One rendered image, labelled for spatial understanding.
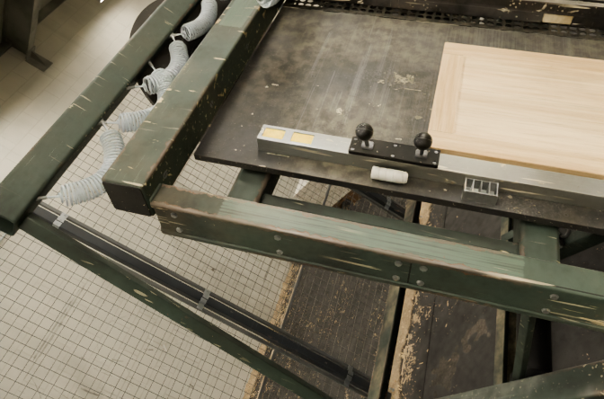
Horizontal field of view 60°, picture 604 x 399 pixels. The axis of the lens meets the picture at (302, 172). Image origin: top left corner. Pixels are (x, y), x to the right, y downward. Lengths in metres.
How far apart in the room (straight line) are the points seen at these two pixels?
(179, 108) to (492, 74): 0.82
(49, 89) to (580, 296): 6.37
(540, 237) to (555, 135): 0.27
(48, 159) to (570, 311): 1.36
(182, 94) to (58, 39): 6.13
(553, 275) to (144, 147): 0.85
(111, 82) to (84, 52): 5.49
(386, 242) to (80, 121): 1.07
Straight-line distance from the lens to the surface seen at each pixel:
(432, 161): 1.17
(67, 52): 7.28
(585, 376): 1.44
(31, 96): 6.77
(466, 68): 1.50
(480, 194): 1.16
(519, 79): 1.49
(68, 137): 1.70
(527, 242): 1.19
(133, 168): 1.15
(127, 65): 1.91
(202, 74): 1.35
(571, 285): 1.05
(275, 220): 1.05
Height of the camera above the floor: 1.82
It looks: 12 degrees down
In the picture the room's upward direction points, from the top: 58 degrees counter-clockwise
